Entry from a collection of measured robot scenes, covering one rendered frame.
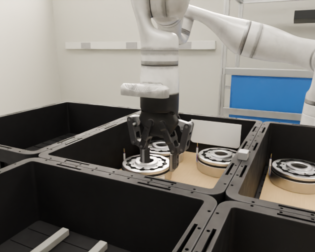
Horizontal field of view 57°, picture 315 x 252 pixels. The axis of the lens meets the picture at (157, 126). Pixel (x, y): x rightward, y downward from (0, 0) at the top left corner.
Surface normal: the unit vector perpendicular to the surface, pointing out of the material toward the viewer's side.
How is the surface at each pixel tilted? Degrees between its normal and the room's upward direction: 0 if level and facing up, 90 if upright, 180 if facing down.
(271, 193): 0
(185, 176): 0
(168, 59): 90
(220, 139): 90
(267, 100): 90
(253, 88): 90
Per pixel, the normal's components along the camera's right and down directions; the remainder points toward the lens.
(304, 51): 0.07, 0.36
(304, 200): 0.00, -0.97
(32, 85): 0.91, 0.11
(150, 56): -0.46, 0.23
